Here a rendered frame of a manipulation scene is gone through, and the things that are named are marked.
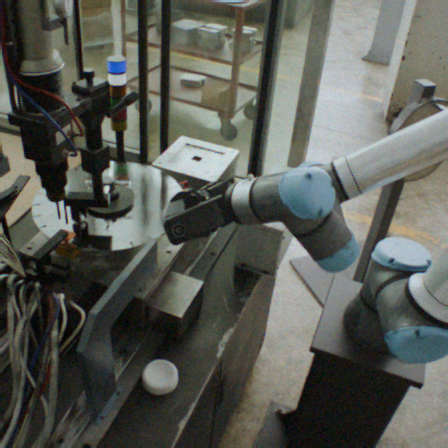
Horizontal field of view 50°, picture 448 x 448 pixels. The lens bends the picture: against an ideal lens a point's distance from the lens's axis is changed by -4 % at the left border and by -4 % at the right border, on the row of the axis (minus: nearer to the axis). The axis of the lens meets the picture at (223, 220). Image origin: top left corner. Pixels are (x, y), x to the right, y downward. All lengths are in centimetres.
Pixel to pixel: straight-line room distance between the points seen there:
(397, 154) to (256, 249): 47
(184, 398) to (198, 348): 12
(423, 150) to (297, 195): 26
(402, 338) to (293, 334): 122
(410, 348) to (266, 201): 39
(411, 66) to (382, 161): 309
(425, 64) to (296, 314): 236
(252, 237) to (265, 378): 89
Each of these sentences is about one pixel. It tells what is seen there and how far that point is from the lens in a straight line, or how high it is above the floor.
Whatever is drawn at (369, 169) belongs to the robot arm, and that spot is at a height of 117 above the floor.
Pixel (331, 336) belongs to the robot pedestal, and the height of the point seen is 75.
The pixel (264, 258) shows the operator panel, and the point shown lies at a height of 80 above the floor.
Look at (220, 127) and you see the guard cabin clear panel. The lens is 143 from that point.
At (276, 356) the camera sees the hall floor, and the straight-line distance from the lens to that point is 202.
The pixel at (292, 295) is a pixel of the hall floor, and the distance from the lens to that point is 226.
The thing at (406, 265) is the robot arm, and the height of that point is 98.
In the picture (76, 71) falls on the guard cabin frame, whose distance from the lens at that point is 159.
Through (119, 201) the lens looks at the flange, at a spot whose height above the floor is 96.
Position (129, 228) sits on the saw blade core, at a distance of 102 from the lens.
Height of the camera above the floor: 158
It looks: 37 degrees down
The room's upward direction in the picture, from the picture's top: 5 degrees clockwise
